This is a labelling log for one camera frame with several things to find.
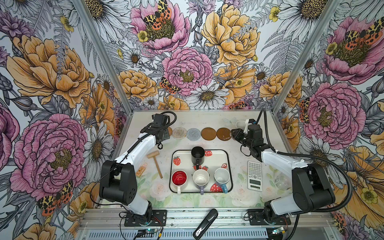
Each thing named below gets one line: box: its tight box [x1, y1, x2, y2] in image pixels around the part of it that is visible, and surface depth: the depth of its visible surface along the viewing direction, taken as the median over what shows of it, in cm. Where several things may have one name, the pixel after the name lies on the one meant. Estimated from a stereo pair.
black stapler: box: [192, 208, 219, 240], surface depth 71 cm
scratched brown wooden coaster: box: [216, 127, 232, 141], surface depth 109 cm
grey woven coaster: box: [186, 128, 202, 141], surface depth 110 cm
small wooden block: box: [135, 163, 148, 178], surface depth 91 cm
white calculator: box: [247, 160, 263, 192], surface depth 89 cm
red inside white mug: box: [171, 170, 188, 195], surface depth 83 cm
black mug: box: [191, 146, 205, 170], surface depth 93 cm
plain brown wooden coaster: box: [201, 127, 217, 141], surface depth 110 cm
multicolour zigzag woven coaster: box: [172, 127, 187, 140], surface depth 110 cm
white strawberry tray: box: [169, 149, 234, 193], surface depth 94 cm
